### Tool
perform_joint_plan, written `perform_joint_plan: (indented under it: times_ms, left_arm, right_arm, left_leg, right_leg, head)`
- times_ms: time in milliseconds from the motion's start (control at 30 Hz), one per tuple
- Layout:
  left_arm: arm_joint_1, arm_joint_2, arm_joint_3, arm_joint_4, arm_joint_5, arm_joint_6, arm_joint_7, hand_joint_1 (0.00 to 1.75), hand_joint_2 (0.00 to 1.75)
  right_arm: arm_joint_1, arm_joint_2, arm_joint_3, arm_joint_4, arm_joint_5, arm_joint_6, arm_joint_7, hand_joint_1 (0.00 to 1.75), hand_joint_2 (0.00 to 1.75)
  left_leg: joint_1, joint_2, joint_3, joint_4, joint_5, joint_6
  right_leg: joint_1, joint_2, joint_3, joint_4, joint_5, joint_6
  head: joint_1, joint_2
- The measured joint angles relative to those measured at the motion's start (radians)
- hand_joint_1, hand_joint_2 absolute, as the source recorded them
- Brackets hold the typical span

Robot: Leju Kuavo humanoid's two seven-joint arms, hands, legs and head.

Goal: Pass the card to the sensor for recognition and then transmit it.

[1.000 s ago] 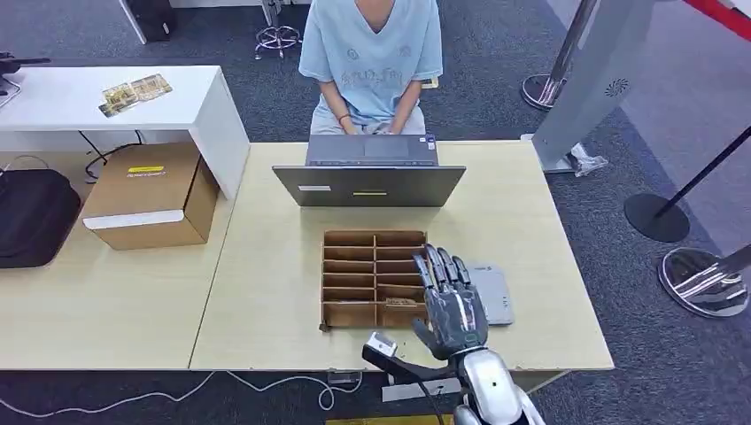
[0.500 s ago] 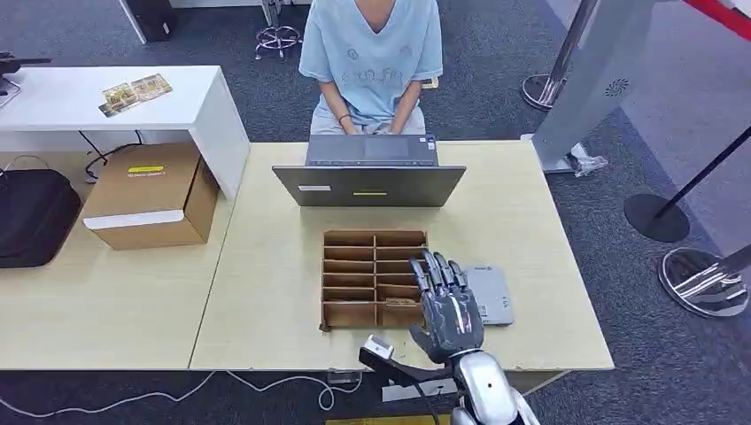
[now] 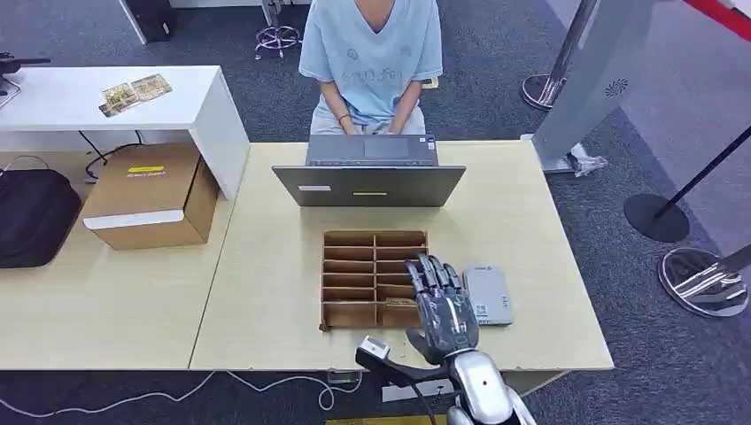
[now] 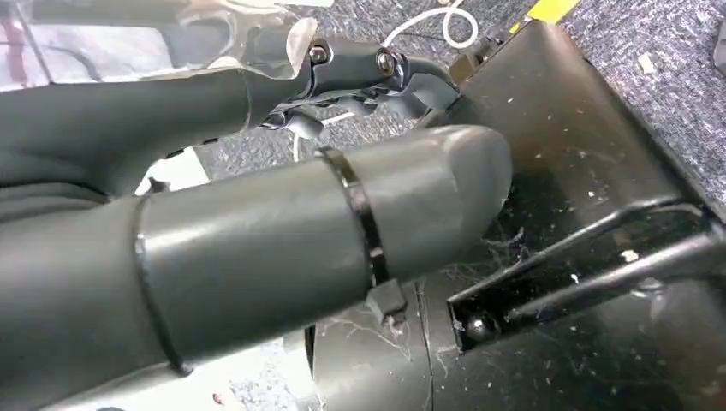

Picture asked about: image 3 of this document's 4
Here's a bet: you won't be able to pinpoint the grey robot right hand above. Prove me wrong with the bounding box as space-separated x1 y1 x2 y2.
405 253 481 366

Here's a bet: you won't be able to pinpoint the stack of printed cards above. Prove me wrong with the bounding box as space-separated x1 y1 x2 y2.
98 73 174 119

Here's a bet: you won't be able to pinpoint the grey card reader device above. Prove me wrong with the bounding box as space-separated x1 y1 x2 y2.
461 264 515 328

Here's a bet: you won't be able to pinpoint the grey laptop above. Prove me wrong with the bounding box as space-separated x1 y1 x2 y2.
271 135 468 208

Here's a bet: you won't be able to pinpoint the person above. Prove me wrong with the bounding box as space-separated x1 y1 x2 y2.
298 0 444 136

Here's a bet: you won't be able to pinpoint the silver metal plate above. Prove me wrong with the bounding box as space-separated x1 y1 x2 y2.
381 378 456 404

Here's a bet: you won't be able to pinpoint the wooden card box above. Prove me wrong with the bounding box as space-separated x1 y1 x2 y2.
319 229 430 333

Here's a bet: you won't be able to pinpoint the gold panel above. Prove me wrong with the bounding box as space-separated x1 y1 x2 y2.
325 414 450 425

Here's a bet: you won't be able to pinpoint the chrome stanchion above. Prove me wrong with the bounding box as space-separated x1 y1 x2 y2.
656 241 751 319
521 0 600 112

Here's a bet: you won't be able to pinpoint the white plastic wrap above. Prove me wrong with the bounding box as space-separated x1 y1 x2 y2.
568 142 609 178

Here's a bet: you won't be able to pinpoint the grey gate pillar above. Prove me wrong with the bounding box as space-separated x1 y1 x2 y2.
530 0 658 174

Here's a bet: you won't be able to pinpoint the brown cardboard box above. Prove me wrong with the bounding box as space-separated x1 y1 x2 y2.
80 143 221 251

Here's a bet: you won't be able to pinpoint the black cabinet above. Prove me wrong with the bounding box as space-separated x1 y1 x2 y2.
119 0 176 45

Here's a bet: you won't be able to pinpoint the black stanchion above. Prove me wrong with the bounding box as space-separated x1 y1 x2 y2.
623 124 751 243

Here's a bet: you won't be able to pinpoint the white desk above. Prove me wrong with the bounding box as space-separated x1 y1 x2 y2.
0 66 251 202

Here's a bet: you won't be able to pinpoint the black bag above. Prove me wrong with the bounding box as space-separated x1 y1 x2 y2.
0 155 82 270

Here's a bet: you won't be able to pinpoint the red barrier belt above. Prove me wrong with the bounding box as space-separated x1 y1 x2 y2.
683 0 751 43

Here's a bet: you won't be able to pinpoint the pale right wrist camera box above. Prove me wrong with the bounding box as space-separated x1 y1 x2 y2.
354 335 392 372

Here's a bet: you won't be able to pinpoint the black cables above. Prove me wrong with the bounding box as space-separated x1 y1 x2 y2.
76 129 143 182

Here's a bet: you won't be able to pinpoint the white cable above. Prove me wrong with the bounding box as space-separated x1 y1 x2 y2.
0 369 364 419

